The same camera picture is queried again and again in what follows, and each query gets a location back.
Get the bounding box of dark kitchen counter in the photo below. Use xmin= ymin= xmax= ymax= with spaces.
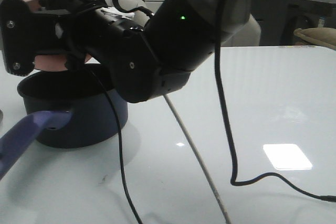
xmin=246 ymin=0 xmax=336 ymax=46

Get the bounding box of pink plastic bowl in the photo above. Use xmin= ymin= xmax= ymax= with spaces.
xmin=23 ymin=0 xmax=92 ymax=72

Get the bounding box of glass lid blue knob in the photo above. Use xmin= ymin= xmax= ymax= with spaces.
xmin=0 ymin=110 xmax=3 ymax=125

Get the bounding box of left grey upholstered chair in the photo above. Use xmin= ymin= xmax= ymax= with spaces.
xmin=97 ymin=0 xmax=154 ymax=27

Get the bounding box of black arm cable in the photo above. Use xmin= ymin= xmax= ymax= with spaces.
xmin=112 ymin=0 xmax=336 ymax=202
xmin=83 ymin=66 xmax=144 ymax=224

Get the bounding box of dark blue saucepan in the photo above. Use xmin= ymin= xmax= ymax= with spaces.
xmin=1 ymin=63 xmax=128 ymax=177

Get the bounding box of right grey upholstered chair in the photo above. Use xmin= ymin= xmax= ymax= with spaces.
xmin=221 ymin=14 xmax=261 ymax=47

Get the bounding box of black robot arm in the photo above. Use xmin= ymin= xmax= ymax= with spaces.
xmin=1 ymin=0 xmax=251 ymax=103

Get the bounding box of beige sofa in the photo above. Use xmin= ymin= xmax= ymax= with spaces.
xmin=293 ymin=27 xmax=335 ymax=50

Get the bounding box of black appliance cabinet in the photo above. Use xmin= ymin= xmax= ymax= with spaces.
xmin=280 ymin=0 xmax=335 ymax=46

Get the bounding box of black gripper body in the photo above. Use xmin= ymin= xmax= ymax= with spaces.
xmin=34 ymin=0 xmax=148 ymax=78

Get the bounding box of grey upholstered chair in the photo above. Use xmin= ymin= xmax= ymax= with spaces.
xmin=221 ymin=14 xmax=261 ymax=47
xmin=97 ymin=0 xmax=154 ymax=27

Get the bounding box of beige braided cable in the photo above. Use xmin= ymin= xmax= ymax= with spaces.
xmin=164 ymin=94 xmax=233 ymax=224

